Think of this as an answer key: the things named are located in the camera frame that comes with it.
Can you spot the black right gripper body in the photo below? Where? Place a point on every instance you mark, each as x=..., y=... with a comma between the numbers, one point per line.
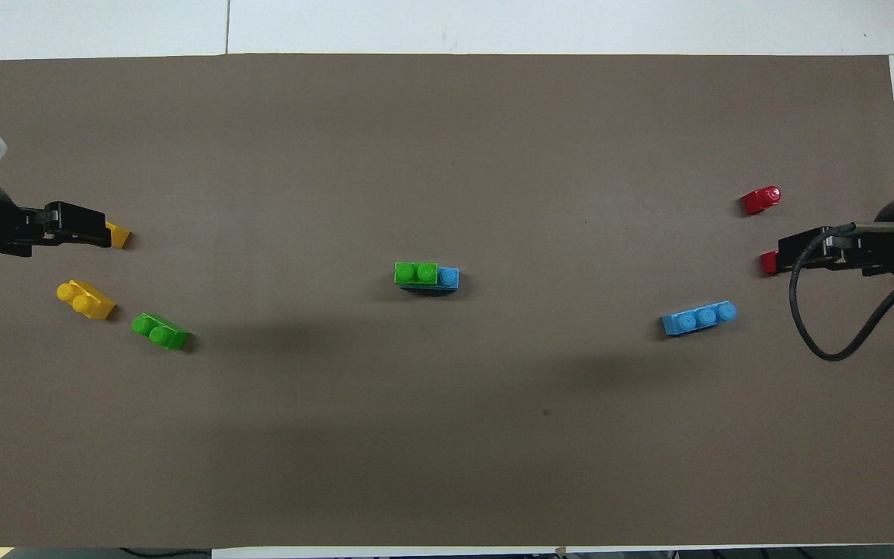
x=893, y=241

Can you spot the green two-stud block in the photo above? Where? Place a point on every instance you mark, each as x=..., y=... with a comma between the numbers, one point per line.
x=416, y=273
x=161, y=332

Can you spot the blue three-stud block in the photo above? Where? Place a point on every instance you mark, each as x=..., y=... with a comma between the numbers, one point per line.
x=699, y=318
x=448, y=277

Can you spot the yellow two-stud block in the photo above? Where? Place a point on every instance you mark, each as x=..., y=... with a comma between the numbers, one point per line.
x=88, y=300
x=119, y=235

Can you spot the red single-stud block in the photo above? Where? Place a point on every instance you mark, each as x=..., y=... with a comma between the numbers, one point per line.
x=767, y=262
x=761, y=200

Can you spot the brown table mat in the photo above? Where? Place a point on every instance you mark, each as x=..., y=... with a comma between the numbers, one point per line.
x=447, y=435

